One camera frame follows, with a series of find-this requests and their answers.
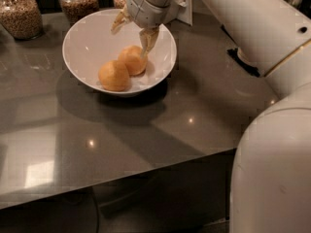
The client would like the orange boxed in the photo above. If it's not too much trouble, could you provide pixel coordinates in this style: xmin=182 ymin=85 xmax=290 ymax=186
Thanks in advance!
xmin=118 ymin=46 xmax=148 ymax=76
xmin=98 ymin=60 xmax=130 ymax=91

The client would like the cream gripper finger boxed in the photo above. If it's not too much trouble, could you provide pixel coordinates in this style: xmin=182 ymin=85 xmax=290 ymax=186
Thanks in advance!
xmin=139 ymin=27 xmax=159 ymax=57
xmin=111 ymin=8 xmax=132 ymax=34

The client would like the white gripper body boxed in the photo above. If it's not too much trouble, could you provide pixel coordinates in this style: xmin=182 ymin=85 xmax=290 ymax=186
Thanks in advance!
xmin=126 ymin=0 xmax=170 ymax=29

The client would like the middle glass cereal jar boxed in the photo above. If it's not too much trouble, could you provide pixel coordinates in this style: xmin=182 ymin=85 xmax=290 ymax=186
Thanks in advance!
xmin=58 ymin=0 xmax=99 ymax=25

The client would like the black wire rack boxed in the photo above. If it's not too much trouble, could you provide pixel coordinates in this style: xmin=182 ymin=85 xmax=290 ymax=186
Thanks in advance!
xmin=221 ymin=24 xmax=261 ymax=78

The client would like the left glass cereal jar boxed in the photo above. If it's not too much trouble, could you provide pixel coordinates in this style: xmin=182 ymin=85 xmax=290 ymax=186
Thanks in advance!
xmin=0 ymin=0 xmax=43 ymax=40

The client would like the stack of white plates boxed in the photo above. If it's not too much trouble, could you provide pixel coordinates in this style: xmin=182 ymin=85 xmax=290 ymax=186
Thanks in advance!
xmin=237 ymin=49 xmax=252 ymax=65

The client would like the white ceramic bowl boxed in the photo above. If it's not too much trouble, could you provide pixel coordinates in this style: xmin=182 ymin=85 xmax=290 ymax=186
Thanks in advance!
xmin=62 ymin=9 xmax=177 ymax=97

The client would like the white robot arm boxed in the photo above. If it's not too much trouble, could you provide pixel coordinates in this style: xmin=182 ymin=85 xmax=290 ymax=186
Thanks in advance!
xmin=112 ymin=0 xmax=311 ymax=233

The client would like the white table sign stand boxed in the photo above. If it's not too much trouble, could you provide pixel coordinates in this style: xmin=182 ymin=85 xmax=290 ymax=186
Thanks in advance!
xmin=164 ymin=0 xmax=193 ymax=25

